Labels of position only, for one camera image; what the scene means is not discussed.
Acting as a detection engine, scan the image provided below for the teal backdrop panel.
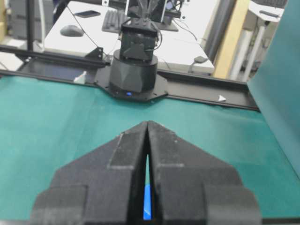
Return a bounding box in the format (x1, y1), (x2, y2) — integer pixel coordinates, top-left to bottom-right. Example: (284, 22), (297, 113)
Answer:
(247, 0), (300, 178)

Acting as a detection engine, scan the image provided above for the white desk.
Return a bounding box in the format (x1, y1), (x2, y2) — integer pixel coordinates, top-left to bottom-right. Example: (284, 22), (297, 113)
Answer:
(43, 0), (215, 75)

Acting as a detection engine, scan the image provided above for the blue plastic gear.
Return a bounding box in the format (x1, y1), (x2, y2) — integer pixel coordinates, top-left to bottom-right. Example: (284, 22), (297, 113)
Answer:
(143, 184), (152, 220)

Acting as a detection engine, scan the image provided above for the black monitor stand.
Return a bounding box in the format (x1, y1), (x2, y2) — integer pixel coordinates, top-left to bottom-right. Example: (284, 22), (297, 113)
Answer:
(150, 13), (179, 32)

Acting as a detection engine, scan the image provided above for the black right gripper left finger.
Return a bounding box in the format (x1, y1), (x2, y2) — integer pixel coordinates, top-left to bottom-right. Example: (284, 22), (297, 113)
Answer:
(30, 121), (147, 225)

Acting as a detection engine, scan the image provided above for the black smartphone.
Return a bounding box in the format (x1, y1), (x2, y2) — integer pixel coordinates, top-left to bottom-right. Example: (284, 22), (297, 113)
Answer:
(75, 10), (101, 18)

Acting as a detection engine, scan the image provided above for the green table cloth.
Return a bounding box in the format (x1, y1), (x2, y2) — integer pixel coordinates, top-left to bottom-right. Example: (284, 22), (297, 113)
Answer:
(0, 77), (300, 220)

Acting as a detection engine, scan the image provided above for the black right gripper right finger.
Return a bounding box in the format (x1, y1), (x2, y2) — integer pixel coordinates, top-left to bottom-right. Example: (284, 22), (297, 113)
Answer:
(148, 121), (262, 225)

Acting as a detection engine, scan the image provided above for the black upright frame post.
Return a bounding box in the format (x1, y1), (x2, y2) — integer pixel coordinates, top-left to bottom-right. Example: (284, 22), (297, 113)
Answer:
(25, 0), (35, 52)

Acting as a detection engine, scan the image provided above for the black aluminium frame rail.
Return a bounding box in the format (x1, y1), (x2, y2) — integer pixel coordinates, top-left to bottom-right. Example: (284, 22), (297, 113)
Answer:
(0, 45), (258, 111)

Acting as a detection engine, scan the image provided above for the black keyboard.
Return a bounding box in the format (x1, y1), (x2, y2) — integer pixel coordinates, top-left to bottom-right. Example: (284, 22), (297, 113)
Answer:
(102, 10), (128, 33)

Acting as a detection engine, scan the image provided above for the black computer mouse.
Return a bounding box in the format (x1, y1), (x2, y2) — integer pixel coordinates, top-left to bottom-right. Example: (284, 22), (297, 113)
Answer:
(60, 25), (84, 37)

